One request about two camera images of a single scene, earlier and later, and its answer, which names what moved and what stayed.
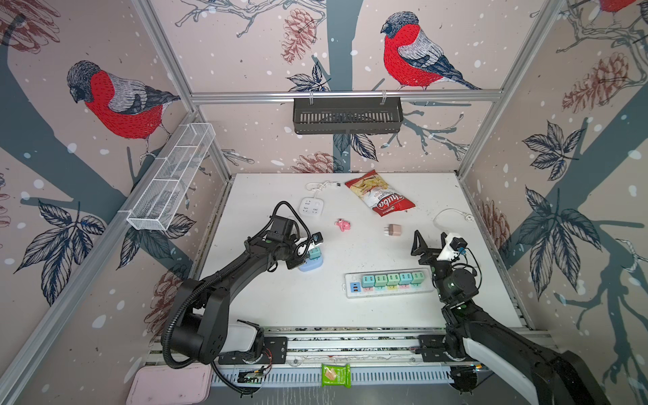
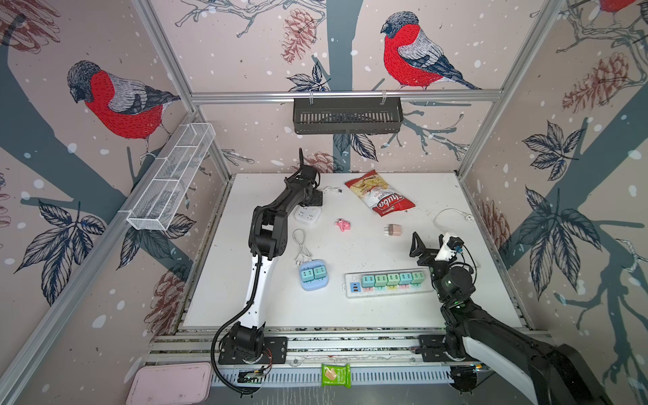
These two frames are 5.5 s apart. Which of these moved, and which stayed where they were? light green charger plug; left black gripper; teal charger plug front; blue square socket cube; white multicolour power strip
Moved: left black gripper; blue square socket cube
Stayed: white multicolour power strip; light green charger plug; teal charger plug front
